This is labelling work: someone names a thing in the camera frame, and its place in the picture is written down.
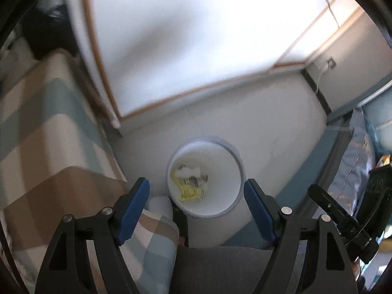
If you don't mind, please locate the teal bed frame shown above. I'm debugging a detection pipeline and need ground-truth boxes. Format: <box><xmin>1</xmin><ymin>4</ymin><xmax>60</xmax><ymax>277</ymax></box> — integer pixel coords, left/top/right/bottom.
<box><xmin>220</xmin><ymin>119</ymin><xmax>356</xmax><ymax>249</ymax></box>

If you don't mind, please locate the person's grey trouser leg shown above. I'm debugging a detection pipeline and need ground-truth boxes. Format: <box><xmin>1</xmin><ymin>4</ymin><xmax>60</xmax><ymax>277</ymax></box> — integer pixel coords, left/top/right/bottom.
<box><xmin>170</xmin><ymin>245</ymin><xmax>310</xmax><ymax>294</ymax></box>

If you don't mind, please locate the checkered blanket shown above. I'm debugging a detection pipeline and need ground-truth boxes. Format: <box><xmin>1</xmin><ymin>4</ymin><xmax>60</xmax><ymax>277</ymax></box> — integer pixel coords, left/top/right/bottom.
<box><xmin>0</xmin><ymin>49</ymin><xmax>181</xmax><ymax>294</ymax></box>

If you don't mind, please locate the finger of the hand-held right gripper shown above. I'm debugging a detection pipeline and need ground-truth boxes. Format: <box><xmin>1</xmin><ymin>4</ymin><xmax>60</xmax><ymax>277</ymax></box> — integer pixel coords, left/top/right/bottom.
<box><xmin>307</xmin><ymin>184</ymin><xmax>348</xmax><ymax>222</ymax></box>

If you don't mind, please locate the yellow snack wrapper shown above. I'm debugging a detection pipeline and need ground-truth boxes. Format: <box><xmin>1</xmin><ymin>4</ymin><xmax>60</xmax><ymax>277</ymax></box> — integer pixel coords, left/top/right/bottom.
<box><xmin>171</xmin><ymin>167</ymin><xmax>206</xmax><ymax>203</ymax></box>

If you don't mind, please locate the black baseboard strip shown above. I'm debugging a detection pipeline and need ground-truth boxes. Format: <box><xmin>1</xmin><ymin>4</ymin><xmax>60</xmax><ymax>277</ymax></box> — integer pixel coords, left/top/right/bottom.
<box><xmin>301</xmin><ymin>68</ymin><xmax>332</xmax><ymax>116</ymax></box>

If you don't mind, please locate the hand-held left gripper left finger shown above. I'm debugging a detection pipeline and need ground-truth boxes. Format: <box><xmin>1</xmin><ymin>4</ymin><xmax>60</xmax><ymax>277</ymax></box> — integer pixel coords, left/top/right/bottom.
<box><xmin>35</xmin><ymin>177</ymin><xmax>150</xmax><ymax>294</ymax></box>

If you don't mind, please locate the white table top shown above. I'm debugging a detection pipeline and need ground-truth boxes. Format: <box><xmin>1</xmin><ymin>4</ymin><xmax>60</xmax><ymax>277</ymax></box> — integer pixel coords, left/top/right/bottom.
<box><xmin>63</xmin><ymin>0</ymin><xmax>369</xmax><ymax>123</ymax></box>

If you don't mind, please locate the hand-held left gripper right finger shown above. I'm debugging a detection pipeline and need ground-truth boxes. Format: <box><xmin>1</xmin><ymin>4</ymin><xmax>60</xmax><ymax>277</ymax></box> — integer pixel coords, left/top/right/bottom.
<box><xmin>244</xmin><ymin>178</ymin><xmax>359</xmax><ymax>294</ymax></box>

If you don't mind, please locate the grey printed plastic bag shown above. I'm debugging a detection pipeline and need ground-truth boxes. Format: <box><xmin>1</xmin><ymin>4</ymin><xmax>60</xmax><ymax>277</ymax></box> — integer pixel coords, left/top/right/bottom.
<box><xmin>327</xmin><ymin>107</ymin><xmax>378</xmax><ymax>221</ymax></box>

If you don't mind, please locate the white tissue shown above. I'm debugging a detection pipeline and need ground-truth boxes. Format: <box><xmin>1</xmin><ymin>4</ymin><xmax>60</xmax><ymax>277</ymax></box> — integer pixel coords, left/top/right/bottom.
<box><xmin>178</xmin><ymin>165</ymin><xmax>203</xmax><ymax>179</ymax></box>

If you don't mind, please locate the white round bin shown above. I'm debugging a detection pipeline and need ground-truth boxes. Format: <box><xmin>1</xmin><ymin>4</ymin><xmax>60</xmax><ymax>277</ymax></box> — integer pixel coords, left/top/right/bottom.
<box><xmin>166</xmin><ymin>136</ymin><xmax>247</xmax><ymax>219</ymax></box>

